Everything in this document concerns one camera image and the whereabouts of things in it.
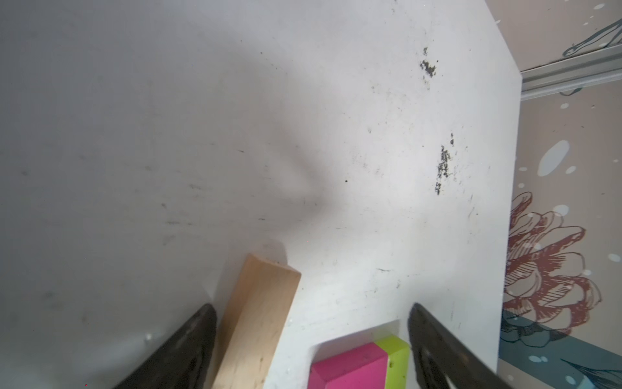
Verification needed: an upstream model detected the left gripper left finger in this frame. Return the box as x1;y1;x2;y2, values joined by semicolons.
115;304;217;389

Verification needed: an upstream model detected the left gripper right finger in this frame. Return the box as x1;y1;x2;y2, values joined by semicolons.
408;303;510;389

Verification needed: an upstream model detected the green block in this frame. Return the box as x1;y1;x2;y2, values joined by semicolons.
375;336;411;389

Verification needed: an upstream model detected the magenta block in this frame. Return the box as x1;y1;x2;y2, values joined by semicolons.
307;343;388;389

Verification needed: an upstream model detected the natural wood block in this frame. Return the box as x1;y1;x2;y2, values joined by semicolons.
204;254;301;388

